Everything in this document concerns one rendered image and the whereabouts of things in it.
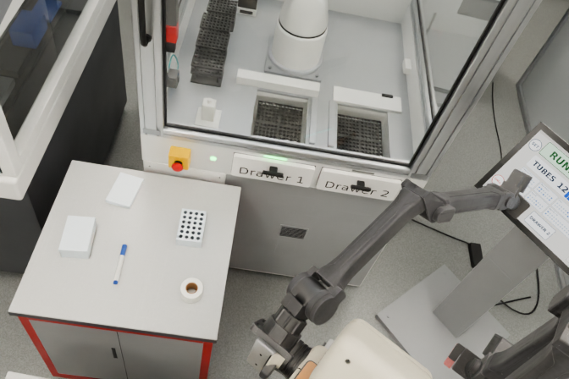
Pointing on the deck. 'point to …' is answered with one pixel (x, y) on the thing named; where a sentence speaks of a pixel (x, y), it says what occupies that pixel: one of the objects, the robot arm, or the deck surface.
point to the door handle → (143, 14)
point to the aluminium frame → (157, 90)
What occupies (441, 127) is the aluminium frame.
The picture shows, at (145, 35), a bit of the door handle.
